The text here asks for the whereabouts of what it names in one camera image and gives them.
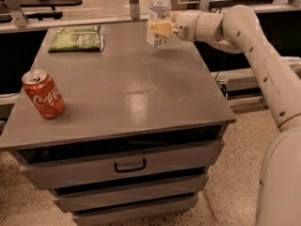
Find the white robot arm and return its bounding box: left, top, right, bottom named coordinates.
left=148, top=5, right=301, bottom=226

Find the grey drawer cabinet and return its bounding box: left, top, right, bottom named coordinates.
left=0, top=18, right=237, bottom=226

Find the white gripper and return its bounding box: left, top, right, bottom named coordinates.
left=148, top=10, right=200, bottom=41

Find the grey drawer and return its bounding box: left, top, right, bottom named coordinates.
left=54, top=173, right=209, bottom=212
left=21, top=139, right=225, bottom=190
left=72, top=193, right=198, bottom=226

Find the metal railing frame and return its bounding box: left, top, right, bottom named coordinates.
left=0, top=0, right=301, bottom=35

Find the black drawer handle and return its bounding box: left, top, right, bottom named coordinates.
left=114, top=158, right=147, bottom=173

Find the black hanging cable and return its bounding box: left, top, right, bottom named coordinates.
left=214, top=52, right=228, bottom=81

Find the red Coca-Cola can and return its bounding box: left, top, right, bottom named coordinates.
left=22, top=69, right=65, bottom=119

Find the middle grey drawer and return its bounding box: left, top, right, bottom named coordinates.
left=54, top=173, right=209, bottom=212

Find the clear plastic water bottle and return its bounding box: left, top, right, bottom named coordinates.
left=147, top=0, right=171, bottom=48

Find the bottom grey drawer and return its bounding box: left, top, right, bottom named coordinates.
left=72, top=193, right=198, bottom=226

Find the top grey drawer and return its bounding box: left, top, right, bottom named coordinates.
left=21, top=139, right=225, bottom=190

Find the green jalapeno chip bag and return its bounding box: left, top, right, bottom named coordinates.
left=48, top=25, right=104, bottom=53

